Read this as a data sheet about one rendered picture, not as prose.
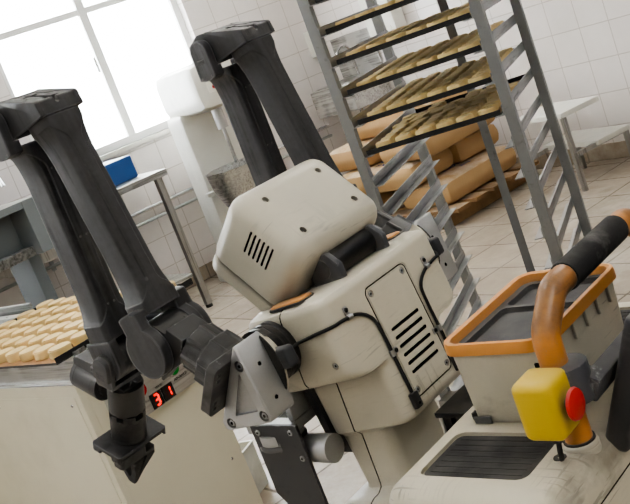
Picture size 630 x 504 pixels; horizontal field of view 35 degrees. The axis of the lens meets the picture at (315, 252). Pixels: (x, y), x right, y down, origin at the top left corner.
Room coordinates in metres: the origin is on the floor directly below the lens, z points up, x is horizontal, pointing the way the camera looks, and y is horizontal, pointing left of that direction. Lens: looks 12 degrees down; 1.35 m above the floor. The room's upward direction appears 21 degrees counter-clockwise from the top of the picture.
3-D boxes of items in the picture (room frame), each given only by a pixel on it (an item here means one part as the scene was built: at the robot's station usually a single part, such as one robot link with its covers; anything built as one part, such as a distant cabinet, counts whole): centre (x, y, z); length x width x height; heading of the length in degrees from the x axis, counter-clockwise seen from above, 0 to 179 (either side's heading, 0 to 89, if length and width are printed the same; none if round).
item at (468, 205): (6.16, -0.80, 0.06); 1.20 x 0.80 x 0.11; 37
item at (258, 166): (1.76, 0.03, 1.18); 0.11 x 0.06 x 0.43; 135
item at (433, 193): (3.09, -0.37, 0.69); 0.64 x 0.03 x 0.03; 155
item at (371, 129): (6.13, -0.85, 0.64); 0.72 x 0.42 x 0.15; 41
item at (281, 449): (1.48, 0.06, 0.77); 0.28 x 0.16 x 0.22; 136
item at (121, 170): (5.96, 1.08, 0.95); 0.40 x 0.30 x 0.14; 127
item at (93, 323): (1.45, 0.33, 1.18); 0.11 x 0.06 x 0.43; 136
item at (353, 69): (7.07, -0.70, 0.92); 1.00 x 0.36 x 1.11; 34
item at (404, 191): (3.09, -0.37, 0.78); 0.64 x 0.03 x 0.03; 155
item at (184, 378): (2.08, 0.44, 0.77); 0.24 x 0.04 x 0.14; 136
